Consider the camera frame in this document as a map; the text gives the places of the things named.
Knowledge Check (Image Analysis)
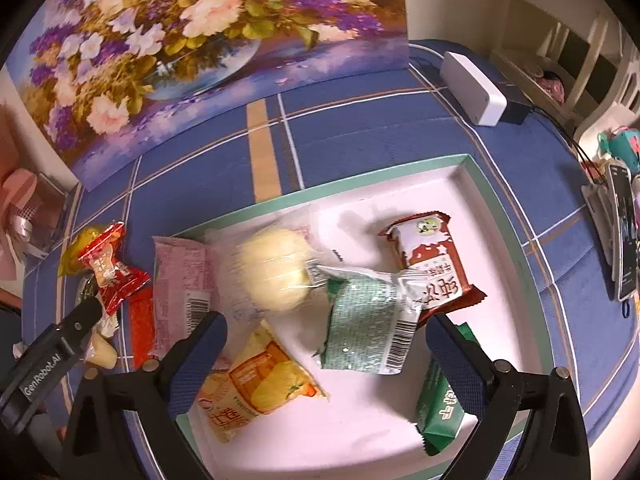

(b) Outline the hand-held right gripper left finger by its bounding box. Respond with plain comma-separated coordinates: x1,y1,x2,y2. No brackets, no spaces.
61,310,229,480

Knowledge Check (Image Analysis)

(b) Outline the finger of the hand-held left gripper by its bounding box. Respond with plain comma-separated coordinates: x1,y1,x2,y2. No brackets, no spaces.
55,298,103,349

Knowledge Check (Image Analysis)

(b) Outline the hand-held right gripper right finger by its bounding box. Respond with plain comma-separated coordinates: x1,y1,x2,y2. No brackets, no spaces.
425,313,593,480

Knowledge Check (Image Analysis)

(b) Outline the small clear green packet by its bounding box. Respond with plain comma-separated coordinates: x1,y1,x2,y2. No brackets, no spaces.
77,277,120,370

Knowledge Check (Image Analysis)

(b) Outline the green white snack packet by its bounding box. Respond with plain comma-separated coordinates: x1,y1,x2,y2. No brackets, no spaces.
414,322,483,457

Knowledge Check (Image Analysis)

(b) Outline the red cartoon snack packet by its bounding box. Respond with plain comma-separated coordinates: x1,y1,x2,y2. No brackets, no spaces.
77,222,153,317

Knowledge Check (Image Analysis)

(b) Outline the red patterned snack packet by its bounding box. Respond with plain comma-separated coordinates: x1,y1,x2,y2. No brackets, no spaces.
127,292,166,371

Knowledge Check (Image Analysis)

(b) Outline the yellow bread packet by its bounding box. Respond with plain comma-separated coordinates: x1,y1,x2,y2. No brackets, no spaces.
57,225,108,277

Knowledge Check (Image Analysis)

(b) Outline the yellow orange chip packet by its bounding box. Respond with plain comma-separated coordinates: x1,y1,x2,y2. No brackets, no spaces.
192,320,331,443

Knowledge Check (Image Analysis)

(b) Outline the pink snack packet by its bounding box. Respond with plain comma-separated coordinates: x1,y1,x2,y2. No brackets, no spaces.
151,236,221,361

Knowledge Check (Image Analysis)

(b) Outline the silver green biscuit packet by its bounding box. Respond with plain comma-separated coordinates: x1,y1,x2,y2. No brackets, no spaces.
307,260,426,376

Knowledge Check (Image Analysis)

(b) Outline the brown red biscuit packet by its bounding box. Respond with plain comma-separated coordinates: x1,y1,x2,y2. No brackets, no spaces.
377,211,487,326

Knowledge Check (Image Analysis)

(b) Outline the teal cardboard tray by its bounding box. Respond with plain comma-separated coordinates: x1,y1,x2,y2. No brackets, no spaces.
167,152,558,480

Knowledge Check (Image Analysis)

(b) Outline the clear round pastry packet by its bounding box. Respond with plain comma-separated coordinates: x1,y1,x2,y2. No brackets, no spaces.
205,212,346,326

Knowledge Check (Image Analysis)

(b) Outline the glass vase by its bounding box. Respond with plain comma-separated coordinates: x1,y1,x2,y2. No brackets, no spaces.
30,172,83,261

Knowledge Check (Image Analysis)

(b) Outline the pink flower bouquet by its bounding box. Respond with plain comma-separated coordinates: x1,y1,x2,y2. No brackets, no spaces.
0,105,66,281

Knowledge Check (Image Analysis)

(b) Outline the white phone stand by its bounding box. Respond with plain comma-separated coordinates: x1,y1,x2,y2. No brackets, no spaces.
580,182,618,281

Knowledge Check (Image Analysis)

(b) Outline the smartphone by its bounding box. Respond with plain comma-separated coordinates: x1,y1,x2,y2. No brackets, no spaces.
606,162,640,302

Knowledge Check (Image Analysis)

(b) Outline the black adapter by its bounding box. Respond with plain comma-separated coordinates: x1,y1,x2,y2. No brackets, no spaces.
500,95,531,126

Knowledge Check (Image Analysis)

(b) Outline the blue plaid tablecloth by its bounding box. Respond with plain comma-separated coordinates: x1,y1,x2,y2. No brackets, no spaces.
0,40,640,480

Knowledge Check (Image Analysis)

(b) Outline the white box device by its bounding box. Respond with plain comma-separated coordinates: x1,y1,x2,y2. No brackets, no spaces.
440,51,508,127

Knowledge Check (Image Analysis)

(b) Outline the teal toy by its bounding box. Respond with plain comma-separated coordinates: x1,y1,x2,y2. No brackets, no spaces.
597,127,640,171

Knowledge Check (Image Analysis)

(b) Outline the floral painting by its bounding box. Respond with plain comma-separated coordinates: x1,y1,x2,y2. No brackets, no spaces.
5,0,410,192

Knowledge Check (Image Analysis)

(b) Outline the white wooden chair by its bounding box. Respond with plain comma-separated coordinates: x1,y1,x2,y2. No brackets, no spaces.
490,0,640,131

